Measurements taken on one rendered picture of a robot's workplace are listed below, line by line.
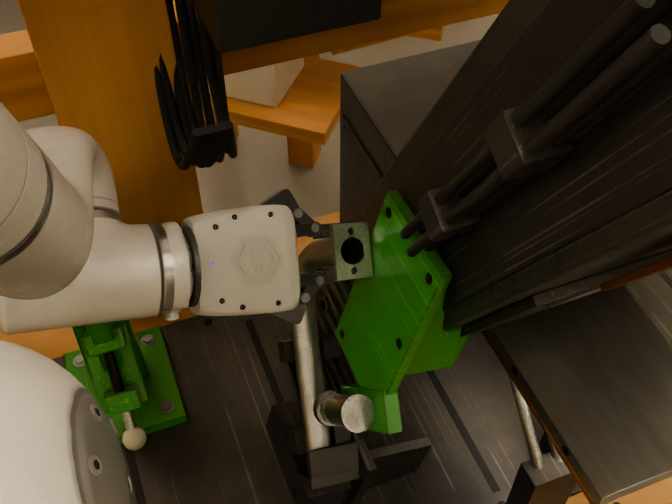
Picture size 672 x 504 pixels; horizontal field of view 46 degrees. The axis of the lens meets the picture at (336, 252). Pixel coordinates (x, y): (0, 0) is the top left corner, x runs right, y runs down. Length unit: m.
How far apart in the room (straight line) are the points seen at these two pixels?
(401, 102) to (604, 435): 0.41
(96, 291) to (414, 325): 0.28
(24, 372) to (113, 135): 0.71
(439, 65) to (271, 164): 1.76
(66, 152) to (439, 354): 0.41
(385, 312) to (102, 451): 0.54
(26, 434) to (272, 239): 0.52
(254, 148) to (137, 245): 2.07
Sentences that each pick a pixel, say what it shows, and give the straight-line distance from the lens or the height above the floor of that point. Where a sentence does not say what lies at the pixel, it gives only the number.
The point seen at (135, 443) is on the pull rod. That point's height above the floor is 0.95.
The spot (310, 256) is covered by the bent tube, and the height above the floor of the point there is 1.16.
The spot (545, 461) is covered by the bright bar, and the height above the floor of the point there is 1.01.
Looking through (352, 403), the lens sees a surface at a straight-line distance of 0.81.
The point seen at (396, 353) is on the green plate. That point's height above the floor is 1.16.
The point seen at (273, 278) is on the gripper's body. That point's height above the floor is 1.23.
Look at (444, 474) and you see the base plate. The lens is 1.00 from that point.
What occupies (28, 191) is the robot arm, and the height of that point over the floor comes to 1.51.
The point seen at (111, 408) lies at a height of 0.99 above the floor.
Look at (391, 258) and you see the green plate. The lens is 0.75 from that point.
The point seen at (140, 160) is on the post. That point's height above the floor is 1.16.
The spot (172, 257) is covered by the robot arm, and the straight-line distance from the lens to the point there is 0.69.
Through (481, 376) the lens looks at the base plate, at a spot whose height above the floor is 0.90.
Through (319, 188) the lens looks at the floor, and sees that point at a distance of 2.59.
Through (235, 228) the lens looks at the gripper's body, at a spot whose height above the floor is 1.27.
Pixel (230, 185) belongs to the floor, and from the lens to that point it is 2.62.
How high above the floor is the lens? 1.79
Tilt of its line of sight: 48 degrees down
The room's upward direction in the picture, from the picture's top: straight up
